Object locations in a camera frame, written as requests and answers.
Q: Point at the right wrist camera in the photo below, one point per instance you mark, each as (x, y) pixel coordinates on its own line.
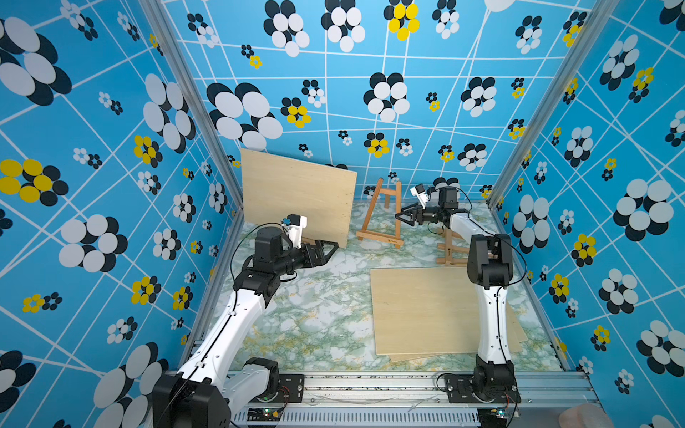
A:
(419, 191)

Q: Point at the wooden easel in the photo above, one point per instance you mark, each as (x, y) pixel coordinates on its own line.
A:
(452, 254)
(384, 204)

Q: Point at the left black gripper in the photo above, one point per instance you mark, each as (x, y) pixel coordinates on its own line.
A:
(320, 259)

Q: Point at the plywood board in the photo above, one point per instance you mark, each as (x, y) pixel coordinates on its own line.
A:
(424, 311)
(516, 336)
(276, 186)

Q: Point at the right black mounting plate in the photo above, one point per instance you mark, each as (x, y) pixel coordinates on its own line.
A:
(461, 389)

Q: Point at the pink round object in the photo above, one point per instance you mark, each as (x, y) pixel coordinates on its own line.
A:
(582, 416)

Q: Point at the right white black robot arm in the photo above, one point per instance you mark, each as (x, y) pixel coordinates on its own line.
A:
(490, 268)

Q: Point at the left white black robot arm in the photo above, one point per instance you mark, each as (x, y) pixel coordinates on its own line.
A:
(202, 393)

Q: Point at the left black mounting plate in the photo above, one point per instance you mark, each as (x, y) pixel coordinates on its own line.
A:
(290, 388)

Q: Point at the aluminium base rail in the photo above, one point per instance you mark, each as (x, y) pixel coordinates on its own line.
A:
(398, 399)

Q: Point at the black mounting plate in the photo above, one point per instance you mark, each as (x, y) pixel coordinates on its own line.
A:
(461, 389)
(290, 388)

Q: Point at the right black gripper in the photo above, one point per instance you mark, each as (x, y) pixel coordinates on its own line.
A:
(418, 214)

